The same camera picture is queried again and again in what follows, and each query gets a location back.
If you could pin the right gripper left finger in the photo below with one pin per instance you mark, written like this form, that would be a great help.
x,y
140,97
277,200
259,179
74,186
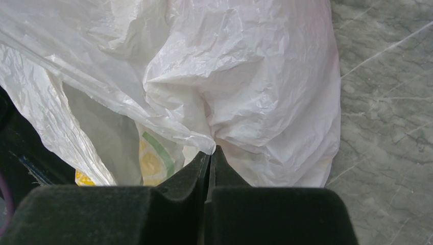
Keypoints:
x,y
170,213

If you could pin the white plastic bag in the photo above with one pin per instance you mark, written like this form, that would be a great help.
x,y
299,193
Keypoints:
x,y
126,91

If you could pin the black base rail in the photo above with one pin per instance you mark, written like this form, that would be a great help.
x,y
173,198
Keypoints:
x,y
25,162

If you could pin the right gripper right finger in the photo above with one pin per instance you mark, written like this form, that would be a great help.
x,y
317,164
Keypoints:
x,y
237,213

